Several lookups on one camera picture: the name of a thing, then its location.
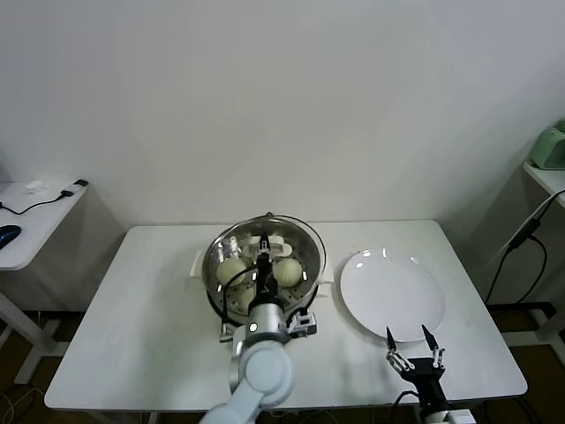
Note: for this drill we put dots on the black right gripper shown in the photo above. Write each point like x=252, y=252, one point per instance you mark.
x=426, y=373

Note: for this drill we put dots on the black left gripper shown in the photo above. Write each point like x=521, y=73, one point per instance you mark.
x=265, y=282

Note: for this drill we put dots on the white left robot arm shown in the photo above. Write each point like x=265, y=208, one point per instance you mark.
x=262, y=371

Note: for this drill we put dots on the perforated steel steamer basket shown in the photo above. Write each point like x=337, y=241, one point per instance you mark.
x=196, y=265

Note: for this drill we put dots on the white round plate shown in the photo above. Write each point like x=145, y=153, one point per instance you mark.
x=388, y=291

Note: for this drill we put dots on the white side table with appliance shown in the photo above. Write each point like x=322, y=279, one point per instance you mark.
x=547, y=179

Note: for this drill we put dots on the white side table with mouse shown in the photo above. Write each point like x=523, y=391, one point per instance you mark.
x=35, y=229

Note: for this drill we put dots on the small white object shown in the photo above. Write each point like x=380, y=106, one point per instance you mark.
x=35, y=187

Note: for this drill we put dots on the mint green appliance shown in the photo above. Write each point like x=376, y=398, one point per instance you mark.
x=549, y=148

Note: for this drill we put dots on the blue computer mouse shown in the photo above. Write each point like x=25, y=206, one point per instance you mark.
x=8, y=234

